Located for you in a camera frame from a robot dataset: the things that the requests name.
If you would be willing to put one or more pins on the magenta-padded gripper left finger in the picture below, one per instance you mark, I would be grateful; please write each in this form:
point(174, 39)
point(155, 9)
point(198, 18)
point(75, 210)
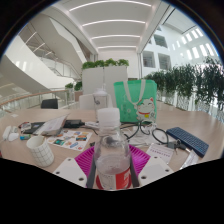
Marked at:
point(70, 171)

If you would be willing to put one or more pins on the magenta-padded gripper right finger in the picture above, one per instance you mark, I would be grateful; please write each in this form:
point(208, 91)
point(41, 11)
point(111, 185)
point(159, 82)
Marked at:
point(153, 170)

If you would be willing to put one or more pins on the clear red-labelled water bottle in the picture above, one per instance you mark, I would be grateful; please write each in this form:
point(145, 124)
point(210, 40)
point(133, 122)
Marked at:
point(111, 156)

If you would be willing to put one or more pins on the white printed card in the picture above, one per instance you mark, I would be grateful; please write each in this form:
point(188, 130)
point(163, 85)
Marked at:
point(160, 152)

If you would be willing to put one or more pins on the flat round red coaster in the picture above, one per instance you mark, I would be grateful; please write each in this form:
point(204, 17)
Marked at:
point(98, 183)

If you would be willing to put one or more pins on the bunch of keys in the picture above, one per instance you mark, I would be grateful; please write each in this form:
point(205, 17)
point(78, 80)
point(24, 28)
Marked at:
point(176, 145)

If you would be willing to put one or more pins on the white grid-pattern mug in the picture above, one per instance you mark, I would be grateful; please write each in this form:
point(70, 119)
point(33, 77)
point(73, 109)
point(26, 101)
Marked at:
point(41, 153)

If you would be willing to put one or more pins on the small white box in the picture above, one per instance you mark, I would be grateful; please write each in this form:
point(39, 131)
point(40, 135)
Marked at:
point(191, 160)

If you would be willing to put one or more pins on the black flat device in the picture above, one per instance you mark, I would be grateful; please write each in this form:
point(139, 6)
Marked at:
point(74, 123)

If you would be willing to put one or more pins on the open grey notebook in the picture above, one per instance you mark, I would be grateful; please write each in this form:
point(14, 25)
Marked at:
point(53, 125)

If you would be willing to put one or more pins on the small teal item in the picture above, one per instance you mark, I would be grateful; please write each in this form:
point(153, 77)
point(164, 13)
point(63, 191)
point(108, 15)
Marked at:
point(25, 137)

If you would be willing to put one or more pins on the dark printed packet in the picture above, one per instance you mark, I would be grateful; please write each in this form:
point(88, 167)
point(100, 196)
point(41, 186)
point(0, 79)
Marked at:
point(28, 126)

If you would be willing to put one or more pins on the small white object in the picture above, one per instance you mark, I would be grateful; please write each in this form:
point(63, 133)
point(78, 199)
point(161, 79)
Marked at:
point(13, 137)
point(6, 132)

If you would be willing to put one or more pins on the black chair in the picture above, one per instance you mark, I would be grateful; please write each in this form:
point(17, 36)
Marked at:
point(49, 103)

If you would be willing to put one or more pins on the green cat-print tote bag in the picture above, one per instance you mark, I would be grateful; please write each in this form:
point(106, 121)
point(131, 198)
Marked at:
point(133, 100)

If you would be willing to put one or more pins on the clear lidded tumbler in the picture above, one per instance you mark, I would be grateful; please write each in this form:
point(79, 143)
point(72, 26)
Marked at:
point(100, 98)

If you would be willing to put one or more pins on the small potted green plant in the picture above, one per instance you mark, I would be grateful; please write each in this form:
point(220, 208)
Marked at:
point(78, 85)
point(69, 85)

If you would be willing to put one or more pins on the row of green potted trees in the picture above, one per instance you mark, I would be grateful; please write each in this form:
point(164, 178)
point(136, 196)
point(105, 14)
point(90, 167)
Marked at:
point(196, 81)

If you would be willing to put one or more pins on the white planter cabinet with plants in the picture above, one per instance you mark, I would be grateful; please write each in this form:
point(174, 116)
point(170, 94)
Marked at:
point(103, 78)

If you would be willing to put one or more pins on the ceiling light strips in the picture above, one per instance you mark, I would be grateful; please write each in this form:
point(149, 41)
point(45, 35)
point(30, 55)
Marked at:
point(113, 21)

